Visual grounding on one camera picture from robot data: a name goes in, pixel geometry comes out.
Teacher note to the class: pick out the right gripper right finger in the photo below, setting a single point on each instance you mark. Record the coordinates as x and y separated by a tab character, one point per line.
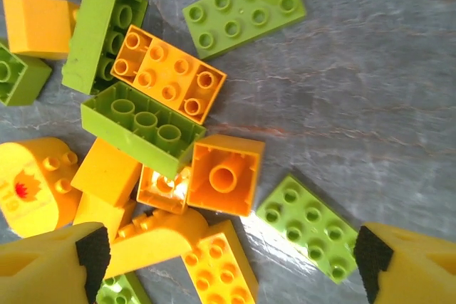
420	268

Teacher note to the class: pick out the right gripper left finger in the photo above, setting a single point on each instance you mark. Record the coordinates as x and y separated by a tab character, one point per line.
42	268

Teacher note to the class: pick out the yellow rounded flame-print lego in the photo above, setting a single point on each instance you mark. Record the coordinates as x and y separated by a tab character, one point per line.
21	211

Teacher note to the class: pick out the yellow arch lego brick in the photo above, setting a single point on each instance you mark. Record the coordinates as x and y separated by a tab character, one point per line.
153	247

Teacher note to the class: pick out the green lego plate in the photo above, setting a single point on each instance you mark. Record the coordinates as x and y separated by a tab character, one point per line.
303	225
246	22

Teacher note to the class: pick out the small yellow lego brick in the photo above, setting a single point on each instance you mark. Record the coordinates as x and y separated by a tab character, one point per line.
160	197

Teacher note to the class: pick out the green two-by-four lego brick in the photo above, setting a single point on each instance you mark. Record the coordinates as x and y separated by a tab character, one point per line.
92	26
117	133

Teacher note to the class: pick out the yellow two-by-four lego brick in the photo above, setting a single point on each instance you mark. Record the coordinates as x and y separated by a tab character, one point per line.
221	282

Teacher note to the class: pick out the yellow two-by-two lego brick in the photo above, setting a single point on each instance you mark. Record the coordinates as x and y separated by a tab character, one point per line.
222	176

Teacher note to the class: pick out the yellow stepped lego brick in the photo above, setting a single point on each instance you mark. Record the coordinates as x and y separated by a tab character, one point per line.
167	65

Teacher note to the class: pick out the green two-by-two lego brick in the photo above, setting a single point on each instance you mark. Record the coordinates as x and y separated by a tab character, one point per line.
32	83

